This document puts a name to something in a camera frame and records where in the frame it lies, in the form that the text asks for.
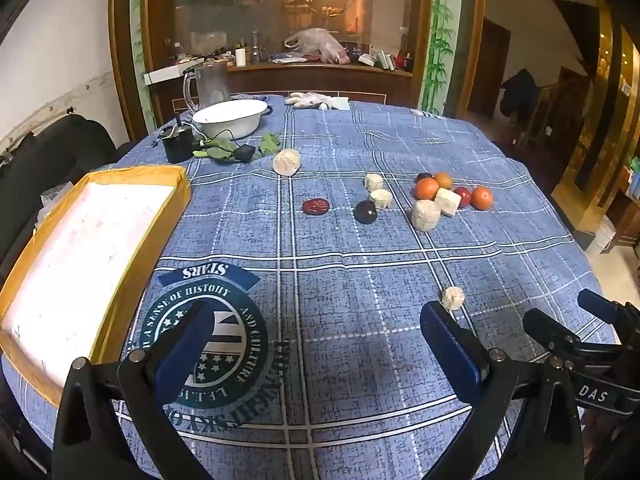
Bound dark hanging jacket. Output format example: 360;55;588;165
500;68;541;121

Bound blue plaid tablecloth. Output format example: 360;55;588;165
0;92;623;480

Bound white work gloves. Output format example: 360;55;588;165
285;91;333;110

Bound wooden framed glass partition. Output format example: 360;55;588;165
107;0;488;141

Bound clear glass pitcher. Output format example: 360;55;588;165
183;63;231;111

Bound large foam-wrapped fruit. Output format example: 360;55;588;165
411;199;442;232

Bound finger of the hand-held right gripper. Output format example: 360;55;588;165
576;288;628;331
522;307;583;358

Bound yellow-edged white foam box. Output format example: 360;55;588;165
0;165;192;407

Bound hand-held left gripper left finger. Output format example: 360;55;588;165
52;301;221;480

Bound white enamel basin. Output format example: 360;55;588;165
192;100;269;139

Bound translucent plastic bag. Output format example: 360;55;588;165
284;28;349;64

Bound small black cylindrical device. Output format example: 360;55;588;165
161;115;193;164

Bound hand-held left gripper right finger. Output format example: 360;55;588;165
419;301;586;480

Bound long white box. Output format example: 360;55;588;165
144;67;201;86

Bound white plastic bucket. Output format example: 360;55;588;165
585;215;616;256

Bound black leather sofa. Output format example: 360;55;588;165
0;115;136;281

